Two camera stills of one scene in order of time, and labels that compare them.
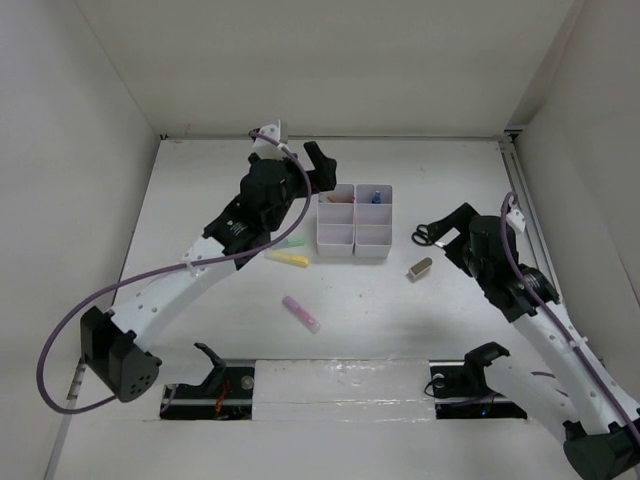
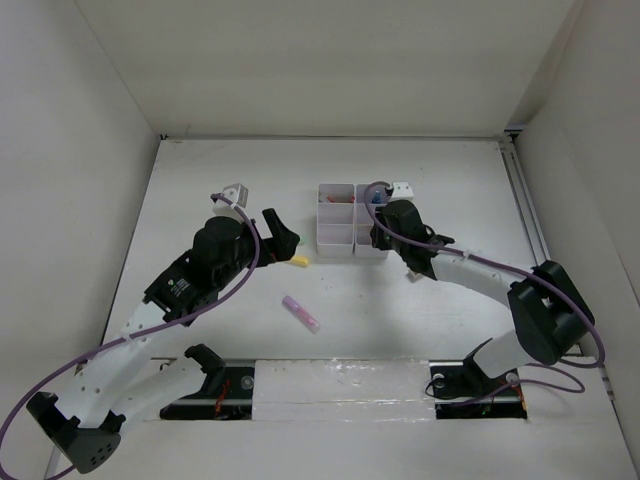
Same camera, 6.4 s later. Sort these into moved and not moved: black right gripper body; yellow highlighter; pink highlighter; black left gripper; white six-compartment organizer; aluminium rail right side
Moved: black right gripper body; black left gripper
Not moved: yellow highlighter; white six-compartment organizer; pink highlighter; aluminium rail right side
